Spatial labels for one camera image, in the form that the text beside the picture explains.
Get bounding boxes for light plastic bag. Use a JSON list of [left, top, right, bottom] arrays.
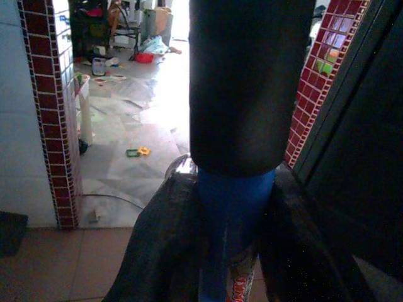
[[140, 35, 169, 56]]

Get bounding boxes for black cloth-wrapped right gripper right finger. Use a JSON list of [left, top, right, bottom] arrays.
[[258, 162, 378, 302]]

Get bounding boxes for white cylindrical stand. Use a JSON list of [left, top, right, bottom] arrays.
[[74, 72, 94, 146]]

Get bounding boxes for dark bin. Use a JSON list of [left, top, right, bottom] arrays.
[[0, 210, 29, 258]]

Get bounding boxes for thin cable on floor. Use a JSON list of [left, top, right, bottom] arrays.
[[80, 193, 145, 210]]

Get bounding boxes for black metal chair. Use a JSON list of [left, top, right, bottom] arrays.
[[108, 2, 142, 60]]

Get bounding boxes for cardboard box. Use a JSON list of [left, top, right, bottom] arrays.
[[143, 6, 174, 45]]

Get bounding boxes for dark cluttered shelf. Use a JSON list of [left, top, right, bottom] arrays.
[[69, 0, 111, 59]]

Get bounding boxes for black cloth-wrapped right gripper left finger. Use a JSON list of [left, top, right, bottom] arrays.
[[103, 154, 203, 302]]

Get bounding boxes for white plastic container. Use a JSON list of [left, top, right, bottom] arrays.
[[91, 57, 107, 77]]

